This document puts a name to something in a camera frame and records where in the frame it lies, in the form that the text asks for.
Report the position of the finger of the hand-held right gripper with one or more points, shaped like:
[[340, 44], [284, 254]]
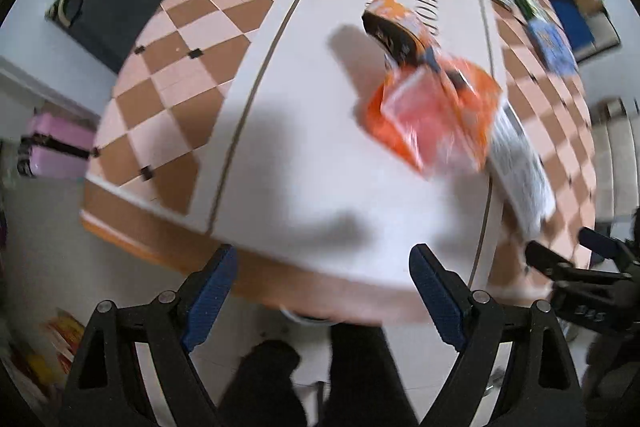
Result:
[[602, 244], [547, 261]]

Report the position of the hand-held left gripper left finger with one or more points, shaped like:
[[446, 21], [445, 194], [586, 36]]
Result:
[[207, 302]]

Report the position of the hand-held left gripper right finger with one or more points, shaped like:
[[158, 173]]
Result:
[[440, 297]]

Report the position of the white and grey packet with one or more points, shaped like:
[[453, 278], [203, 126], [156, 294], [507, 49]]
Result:
[[520, 172]]

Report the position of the white radiator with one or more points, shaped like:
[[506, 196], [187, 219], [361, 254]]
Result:
[[617, 167]]

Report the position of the person's black pants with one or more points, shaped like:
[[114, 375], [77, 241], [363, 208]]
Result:
[[360, 377]]

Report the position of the stack of colourful books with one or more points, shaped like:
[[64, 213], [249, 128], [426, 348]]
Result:
[[50, 347]]

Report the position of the white table runner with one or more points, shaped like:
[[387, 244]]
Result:
[[310, 157]]

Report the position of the blue packet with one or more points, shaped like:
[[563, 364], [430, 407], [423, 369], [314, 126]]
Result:
[[552, 44]]

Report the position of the pink suitcase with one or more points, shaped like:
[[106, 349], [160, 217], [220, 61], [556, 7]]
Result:
[[57, 147]]

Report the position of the blue board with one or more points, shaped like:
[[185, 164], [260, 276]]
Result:
[[562, 2]]

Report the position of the green and black packet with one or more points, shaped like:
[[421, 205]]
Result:
[[525, 2]]

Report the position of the black and orange snack packet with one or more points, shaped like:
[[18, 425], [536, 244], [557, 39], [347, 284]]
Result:
[[400, 32]]

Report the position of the checkered table mat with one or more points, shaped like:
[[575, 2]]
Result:
[[200, 32]]

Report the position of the dark floor mat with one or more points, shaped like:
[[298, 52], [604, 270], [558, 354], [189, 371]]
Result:
[[115, 2]]

